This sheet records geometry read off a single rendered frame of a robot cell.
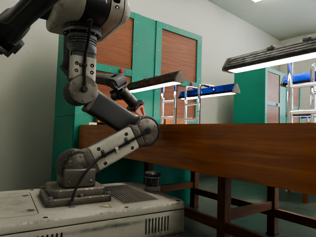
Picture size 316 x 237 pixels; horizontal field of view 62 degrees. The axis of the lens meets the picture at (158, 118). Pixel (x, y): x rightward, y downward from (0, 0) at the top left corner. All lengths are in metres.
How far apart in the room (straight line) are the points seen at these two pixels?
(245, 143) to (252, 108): 3.51
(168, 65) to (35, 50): 1.35
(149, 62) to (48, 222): 1.91
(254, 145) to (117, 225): 0.50
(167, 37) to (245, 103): 2.18
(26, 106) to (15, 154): 0.47
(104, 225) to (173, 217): 0.26
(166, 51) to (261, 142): 1.93
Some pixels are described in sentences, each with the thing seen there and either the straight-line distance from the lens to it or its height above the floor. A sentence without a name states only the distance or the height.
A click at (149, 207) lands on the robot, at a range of 0.94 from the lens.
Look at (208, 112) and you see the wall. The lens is 4.51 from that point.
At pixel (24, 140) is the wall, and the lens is 2.88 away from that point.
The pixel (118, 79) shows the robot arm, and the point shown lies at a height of 1.00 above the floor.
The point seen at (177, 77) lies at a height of 1.06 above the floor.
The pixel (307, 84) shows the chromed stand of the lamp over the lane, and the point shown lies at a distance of 1.34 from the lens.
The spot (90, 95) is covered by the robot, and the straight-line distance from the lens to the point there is 0.99.
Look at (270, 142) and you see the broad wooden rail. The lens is 0.84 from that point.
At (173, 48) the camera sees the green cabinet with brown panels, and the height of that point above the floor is 1.57.
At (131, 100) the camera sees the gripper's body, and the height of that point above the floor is 0.89.
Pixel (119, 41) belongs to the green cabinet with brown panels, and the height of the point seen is 1.50.
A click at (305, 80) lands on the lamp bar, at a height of 1.06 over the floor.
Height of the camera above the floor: 0.73
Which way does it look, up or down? 3 degrees up
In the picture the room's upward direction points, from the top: 2 degrees clockwise
